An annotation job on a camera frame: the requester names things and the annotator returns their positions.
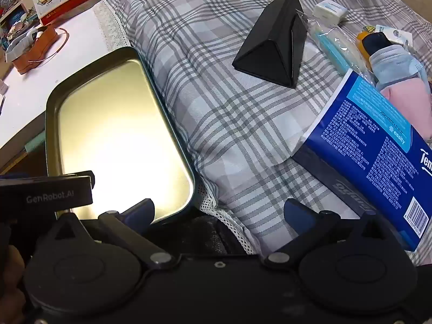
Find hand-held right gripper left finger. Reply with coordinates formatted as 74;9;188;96
50;198;174;269

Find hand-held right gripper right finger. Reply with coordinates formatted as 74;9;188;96
263;198;385;267

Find gold metal tray teal rim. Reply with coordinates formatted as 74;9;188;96
45;46;196;225

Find blue tissue pack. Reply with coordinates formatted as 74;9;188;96
292;69;432;252

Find clear packet with blue toothbrush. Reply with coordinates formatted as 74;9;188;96
309;20;375;82

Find pink and blue cloth bundle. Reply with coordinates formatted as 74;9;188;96
368;45;431;90

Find small white box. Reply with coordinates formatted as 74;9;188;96
312;1;348;24

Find person's left hand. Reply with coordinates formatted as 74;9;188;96
0;245;26;299

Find pale green box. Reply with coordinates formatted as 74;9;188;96
25;131;46;156

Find white mesh cloth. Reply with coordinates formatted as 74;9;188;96
199;182;257;254

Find grey plaid blanket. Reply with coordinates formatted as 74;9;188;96
115;0;432;267

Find white lace-edged tablecloth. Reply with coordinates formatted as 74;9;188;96
0;0;132;149

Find brown leather pouch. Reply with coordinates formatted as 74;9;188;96
5;25;70;75

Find white gadget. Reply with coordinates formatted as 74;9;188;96
5;29;39;61

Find black triangular case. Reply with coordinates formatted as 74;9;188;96
232;0;308;90

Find yellow and navy socks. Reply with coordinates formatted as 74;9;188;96
358;30;392;61

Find cluttered shelf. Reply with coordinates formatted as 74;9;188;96
0;0;44;51

